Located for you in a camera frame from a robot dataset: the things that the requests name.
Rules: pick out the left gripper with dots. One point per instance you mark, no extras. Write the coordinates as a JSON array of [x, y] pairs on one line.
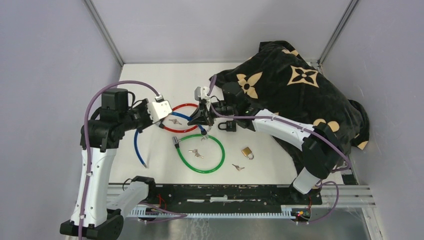
[[143, 105]]

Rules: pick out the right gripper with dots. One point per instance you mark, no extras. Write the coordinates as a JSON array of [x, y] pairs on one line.
[[202, 116]]

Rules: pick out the blue cable lock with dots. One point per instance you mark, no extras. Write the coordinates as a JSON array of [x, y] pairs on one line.
[[135, 139]]

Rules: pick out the red cable lock keys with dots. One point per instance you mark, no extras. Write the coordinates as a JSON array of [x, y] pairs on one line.
[[175, 121]]

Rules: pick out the black padlock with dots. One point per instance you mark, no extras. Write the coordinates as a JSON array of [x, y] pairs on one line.
[[228, 126]]

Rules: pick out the green cable lock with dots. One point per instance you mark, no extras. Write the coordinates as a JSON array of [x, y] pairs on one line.
[[176, 142]]

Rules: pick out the small brass padlock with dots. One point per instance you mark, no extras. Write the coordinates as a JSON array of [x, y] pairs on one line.
[[247, 152]]

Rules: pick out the small padlock keys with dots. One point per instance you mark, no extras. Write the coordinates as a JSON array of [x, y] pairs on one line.
[[238, 168]]

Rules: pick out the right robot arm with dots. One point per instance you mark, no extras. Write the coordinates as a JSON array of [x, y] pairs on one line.
[[320, 148]]

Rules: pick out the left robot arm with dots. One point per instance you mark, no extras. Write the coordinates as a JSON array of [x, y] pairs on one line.
[[93, 217]]

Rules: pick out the black floral blanket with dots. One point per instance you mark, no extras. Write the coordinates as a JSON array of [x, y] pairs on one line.
[[280, 80]]

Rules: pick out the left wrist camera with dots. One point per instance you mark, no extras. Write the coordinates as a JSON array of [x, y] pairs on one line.
[[159, 109]]

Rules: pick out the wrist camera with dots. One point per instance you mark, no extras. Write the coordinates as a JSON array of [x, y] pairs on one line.
[[202, 95], [159, 109]]

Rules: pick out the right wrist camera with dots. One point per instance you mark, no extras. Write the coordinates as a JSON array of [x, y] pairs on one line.
[[202, 95]]

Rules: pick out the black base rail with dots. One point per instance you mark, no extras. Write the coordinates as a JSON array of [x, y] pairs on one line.
[[228, 198]]

